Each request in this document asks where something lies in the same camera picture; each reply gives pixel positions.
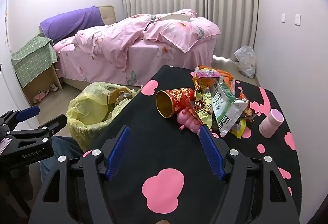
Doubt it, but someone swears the pink caterpillar toy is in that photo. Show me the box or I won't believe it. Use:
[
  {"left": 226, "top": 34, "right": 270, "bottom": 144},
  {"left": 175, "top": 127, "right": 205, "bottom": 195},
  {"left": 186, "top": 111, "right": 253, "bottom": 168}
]
[{"left": 177, "top": 109, "right": 219, "bottom": 139}]

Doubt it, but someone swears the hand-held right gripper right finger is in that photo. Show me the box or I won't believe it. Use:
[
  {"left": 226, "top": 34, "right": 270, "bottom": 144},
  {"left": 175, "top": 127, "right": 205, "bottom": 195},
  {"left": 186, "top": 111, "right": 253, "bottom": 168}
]
[{"left": 198, "top": 124, "right": 300, "bottom": 224}]

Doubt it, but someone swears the gold brown candy wrapper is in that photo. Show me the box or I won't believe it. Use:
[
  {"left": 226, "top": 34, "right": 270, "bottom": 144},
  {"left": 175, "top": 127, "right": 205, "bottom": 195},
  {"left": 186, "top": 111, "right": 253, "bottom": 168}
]
[{"left": 239, "top": 92, "right": 260, "bottom": 121}]

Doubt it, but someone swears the small yellow wrapper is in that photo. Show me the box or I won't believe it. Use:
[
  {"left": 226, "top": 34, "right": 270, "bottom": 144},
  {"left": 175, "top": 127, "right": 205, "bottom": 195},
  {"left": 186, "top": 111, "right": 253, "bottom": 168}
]
[{"left": 229, "top": 120, "right": 246, "bottom": 139}]

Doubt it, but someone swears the bin with yellow bag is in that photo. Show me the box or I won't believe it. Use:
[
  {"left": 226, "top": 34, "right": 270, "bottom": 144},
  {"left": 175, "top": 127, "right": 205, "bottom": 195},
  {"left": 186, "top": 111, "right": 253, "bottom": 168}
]
[{"left": 66, "top": 82, "right": 139, "bottom": 151}]

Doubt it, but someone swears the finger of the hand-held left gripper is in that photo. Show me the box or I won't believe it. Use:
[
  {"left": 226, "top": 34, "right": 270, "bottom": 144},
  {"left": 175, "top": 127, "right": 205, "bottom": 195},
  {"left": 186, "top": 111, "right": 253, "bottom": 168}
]
[
  {"left": 0, "top": 105, "right": 41, "bottom": 133},
  {"left": 5, "top": 114, "right": 68, "bottom": 146}
]

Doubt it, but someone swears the green checked cloth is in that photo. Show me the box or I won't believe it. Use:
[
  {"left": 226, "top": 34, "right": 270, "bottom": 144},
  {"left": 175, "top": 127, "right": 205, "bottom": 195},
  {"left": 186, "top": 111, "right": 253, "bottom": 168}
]
[{"left": 11, "top": 35, "right": 58, "bottom": 89}]

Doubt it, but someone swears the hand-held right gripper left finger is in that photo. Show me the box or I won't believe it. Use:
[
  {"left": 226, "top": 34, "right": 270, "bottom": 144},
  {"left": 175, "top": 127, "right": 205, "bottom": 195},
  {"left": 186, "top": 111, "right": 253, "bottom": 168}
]
[{"left": 28, "top": 125, "right": 131, "bottom": 224}]

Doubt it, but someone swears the beige headboard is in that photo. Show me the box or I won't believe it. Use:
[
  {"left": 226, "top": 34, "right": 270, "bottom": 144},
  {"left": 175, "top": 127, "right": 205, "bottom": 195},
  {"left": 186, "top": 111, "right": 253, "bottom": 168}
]
[{"left": 99, "top": 5, "right": 117, "bottom": 25}]

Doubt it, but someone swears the pink floral duvet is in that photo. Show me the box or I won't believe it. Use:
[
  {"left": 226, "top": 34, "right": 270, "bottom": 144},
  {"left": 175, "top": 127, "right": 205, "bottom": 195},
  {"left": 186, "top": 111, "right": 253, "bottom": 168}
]
[{"left": 73, "top": 9, "right": 221, "bottom": 72}]

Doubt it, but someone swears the purple pillow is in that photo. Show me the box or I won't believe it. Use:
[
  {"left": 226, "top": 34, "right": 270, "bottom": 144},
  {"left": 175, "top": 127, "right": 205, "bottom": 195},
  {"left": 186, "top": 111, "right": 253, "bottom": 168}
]
[{"left": 39, "top": 6, "right": 105, "bottom": 43}]

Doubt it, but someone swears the white plastic bag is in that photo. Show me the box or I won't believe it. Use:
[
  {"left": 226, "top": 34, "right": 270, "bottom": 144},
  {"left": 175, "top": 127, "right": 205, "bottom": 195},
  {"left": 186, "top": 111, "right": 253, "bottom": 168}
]
[{"left": 234, "top": 45, "right": 256, "bottom": 78}]

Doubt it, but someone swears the wooden nightstand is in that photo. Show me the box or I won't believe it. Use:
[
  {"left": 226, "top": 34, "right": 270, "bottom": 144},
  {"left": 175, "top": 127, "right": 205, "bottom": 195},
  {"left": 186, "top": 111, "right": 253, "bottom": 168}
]
[{"left": 15, "top": 63, "right": 63, "bottom": 105}]

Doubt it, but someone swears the black pink-spotted tablecloth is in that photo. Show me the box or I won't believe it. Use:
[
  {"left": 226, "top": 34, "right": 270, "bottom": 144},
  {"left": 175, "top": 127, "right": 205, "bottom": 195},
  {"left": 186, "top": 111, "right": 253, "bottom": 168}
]
[{"left": 84, "top": 65, "right": 301, "bottom": 224}]

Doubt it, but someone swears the orange snack bag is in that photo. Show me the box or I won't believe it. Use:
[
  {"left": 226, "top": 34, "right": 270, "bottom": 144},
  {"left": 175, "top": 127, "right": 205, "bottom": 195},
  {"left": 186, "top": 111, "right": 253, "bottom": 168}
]
[{"left": 191, "top": 66, "right": 236, "bottom": 94}]

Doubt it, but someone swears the bed with pink sheet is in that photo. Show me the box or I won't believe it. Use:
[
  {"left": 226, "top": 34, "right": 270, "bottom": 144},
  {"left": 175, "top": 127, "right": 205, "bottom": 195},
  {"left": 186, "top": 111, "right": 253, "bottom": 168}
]
[{"left": 52, "top": 9, "right": 221, "bottom": 86}]

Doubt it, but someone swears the green white snack bag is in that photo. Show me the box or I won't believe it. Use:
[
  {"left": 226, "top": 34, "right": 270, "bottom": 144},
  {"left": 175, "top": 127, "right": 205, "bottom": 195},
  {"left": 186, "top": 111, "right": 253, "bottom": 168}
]
[{"left": 209, "top": 78, "right": 249, "bottom": 137}]

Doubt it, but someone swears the person's leg in jeans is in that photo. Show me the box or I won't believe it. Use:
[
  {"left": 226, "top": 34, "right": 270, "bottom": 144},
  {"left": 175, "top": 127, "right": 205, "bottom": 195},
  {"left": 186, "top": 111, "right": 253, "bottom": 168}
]
[{"left": 40, "top": 136, "right": 85, "bottom": 181}]

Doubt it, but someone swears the pink slipper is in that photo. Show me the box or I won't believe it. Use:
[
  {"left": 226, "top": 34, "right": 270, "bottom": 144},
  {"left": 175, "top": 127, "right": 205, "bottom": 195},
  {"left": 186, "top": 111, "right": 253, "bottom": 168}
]
[{"left": 33, "top": 91, "right": 50, "bottom": 103}]

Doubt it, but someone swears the pink cylindrical jar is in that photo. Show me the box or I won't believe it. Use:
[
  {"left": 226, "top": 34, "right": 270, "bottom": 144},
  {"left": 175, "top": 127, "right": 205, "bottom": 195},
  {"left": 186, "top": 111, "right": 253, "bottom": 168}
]
[{"left": 258, "top": 109, "right": 284, "bottom": 138}]

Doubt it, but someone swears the red gold paper tube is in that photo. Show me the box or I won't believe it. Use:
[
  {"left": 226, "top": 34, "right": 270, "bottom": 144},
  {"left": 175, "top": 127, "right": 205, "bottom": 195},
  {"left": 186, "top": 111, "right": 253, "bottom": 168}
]
[{"left": 155, "top": 87, "right": 195, "bottom": 119}]

